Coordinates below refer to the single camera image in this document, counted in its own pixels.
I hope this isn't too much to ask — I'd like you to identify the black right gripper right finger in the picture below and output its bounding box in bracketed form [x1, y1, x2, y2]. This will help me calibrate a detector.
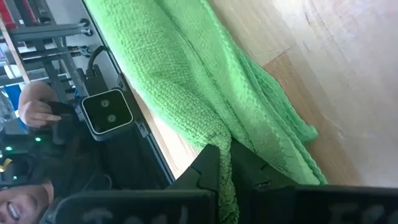
[230, 139, 300, 224]

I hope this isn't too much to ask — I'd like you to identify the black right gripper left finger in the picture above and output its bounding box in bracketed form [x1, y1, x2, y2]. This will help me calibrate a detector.
[167, 144, 223, 192]

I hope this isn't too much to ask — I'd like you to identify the green microfiber towel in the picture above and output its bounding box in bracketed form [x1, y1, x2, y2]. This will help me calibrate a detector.
[83, 0, 328, 224]

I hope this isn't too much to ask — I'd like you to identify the person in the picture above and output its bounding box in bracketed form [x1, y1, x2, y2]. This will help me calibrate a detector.
[0, 81, 170, 224]

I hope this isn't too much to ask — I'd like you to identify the black handheld device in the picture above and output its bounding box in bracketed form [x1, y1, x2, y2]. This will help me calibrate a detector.
[39, 98, 77, 116]

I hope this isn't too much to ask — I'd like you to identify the person's hand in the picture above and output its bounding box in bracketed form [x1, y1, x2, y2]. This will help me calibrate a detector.
[17, 81, 62, 128]

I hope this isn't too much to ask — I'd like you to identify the grey metal shelf cart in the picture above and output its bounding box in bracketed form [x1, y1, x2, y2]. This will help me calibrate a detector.
[6, 18, 94, 103]

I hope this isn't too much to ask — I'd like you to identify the black aluminium table frame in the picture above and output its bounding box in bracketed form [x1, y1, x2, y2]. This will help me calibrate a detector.
[81, 0, 175, 185]

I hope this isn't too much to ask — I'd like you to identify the table-level camera box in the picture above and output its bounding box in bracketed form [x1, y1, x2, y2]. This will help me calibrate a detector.
[79, 88, 135, 142]

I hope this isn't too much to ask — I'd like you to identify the black camera cable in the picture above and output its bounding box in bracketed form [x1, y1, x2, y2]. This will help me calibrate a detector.
[86, 45, 108, 77]

